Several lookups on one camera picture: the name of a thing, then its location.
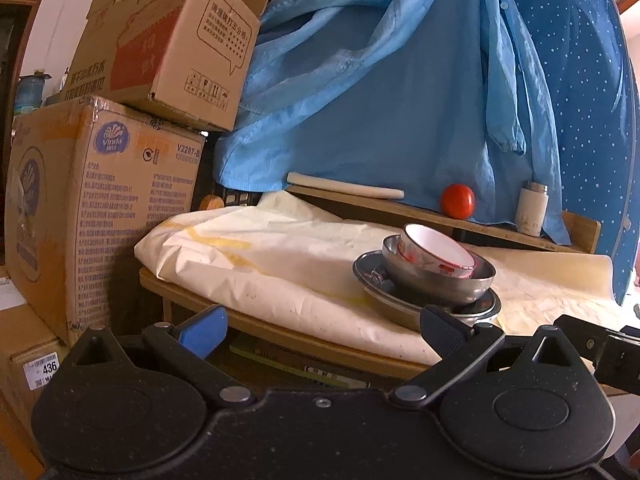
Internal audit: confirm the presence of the light blue shirt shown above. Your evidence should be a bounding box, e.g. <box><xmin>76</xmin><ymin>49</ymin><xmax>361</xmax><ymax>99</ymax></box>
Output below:
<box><xmin>212</xmin><ymin>0</ymin><xmax>571</xmax><ymax>246</ymax></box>

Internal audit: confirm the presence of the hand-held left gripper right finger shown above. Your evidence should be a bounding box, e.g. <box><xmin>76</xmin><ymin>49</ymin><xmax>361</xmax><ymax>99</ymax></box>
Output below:
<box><xmin>389</xmin><ymin>305</ymin><xmax>578</xmax><ymax>409</ymax></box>

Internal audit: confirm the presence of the wooden shelf board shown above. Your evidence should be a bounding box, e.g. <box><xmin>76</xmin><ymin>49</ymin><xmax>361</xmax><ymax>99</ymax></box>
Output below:
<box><xmin>285</xmin><ymin>185</ymin><xmax>602</xmax><ymax>255</ymax></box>

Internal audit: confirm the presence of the medium steel plate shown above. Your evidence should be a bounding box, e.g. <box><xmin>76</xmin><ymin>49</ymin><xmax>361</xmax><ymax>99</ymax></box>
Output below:
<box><xmin>354</xmin><ymin>251</ymin><xmax>501</xmax><ymax>318</ymax></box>

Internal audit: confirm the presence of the cream rolling pin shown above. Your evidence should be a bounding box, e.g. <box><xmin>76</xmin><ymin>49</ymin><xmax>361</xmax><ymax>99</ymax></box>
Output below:
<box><xmin>286</xmin><ymin>171</ymin><xmax>406</xmax><ymax>201</ymax></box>

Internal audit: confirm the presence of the white bowl with red rim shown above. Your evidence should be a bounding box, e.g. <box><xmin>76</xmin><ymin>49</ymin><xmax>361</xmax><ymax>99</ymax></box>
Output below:
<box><xmin>399</xmin><ymin>223</ymin><xmax>477</xmax><ymax>268</ymax></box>

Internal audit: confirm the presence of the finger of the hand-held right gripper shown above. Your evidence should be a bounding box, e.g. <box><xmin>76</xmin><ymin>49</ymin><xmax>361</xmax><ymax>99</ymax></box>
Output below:
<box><xmin>552</xmin><ymin>314</ymin><xmax>612</xmax><ymax>361</ymax></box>

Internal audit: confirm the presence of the labelled cardboard box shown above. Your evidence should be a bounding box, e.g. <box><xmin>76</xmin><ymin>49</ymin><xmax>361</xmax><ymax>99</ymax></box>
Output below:
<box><xmin>0</xmin><ymin>265</ymin><xmax>71</xmax><ymax>480</ymax></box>

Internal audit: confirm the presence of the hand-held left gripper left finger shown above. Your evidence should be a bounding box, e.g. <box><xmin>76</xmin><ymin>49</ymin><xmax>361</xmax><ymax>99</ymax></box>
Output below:
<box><xmin>74</xmin><ymin>304</ymin><xmax>257</xmax><ymax>408</ymax></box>

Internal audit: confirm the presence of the red tomato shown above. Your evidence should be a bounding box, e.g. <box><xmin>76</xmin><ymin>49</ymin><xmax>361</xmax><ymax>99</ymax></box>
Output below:
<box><xmin>439</xmin><ymin>183</ymin><xmax>476</xmax><ymax>220</ymax></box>

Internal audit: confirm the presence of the white thermos flask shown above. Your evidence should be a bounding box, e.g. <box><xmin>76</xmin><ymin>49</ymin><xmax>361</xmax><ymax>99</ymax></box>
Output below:
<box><xmin>515</xmin><ymin>180</ymin><xmax>549</xmax><ymax>237</ymax></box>

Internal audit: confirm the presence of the printed cardboard box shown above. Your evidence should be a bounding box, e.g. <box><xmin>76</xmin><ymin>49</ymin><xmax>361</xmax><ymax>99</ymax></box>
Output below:
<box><xmin>5</xmin><ymin>95</ymin><xmax>207</xmax><ymax>347</ymax></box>

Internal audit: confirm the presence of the white bowl with red label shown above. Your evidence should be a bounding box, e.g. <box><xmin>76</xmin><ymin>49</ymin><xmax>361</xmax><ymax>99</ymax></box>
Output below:
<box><xmin>396</xmin><ymin>240</ymin><xmax>475</xmax><ymax>280</ymax></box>

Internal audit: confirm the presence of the black crate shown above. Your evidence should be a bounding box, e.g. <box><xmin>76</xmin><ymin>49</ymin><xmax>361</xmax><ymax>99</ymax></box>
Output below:
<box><xmin>192</xmin><ymin>180</ymin><xmax>266</xmax><ymax>208</ymax></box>

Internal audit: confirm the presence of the blue water bottle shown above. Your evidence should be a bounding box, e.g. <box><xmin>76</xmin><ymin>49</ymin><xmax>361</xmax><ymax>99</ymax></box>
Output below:
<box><xmin>14</xmin><ymin>74</ymin><xmax>52</xmax><ymax>113</ymax></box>

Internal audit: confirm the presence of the cream table cover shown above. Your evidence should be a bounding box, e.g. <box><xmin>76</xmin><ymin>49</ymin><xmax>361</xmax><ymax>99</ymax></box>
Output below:
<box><xmin>134</xmin><ymin>191</ymin><xmax>640</xmax><ymax>367</ymax></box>

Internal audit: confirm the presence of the steel bowl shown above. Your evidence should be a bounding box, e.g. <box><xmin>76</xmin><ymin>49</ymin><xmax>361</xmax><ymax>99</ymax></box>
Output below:
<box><xmin>381</xmin><ymin>234</ymin><xmax>497</xmax><ymax>306</ymax></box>

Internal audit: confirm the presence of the open cardboard box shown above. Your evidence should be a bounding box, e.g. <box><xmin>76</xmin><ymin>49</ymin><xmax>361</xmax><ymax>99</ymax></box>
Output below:
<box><xmin>60</xmin><ymin>0</ymin><xmax>273</xmax><ymax>133</ymax></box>

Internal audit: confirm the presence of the blue dotted cloth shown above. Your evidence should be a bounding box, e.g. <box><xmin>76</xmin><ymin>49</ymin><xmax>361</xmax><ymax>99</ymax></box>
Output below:
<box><xmin>495</xmin><ymin>0</ymin><xmax>640</xmax><ymax>306</ymax></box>

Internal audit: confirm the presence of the large steel plate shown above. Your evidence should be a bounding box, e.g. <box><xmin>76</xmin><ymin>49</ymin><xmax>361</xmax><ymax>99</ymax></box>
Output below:
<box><xmin>351</xmin><ymin>249</ymin><xmax>502</xmax><ymax>333</ymax></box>

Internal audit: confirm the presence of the wooden table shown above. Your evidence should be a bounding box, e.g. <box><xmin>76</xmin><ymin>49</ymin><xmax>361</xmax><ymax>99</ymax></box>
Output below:
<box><xmin>139</xmin><ymin>266</ymin><xmax>631</xmax><ymax>396</ymax></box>

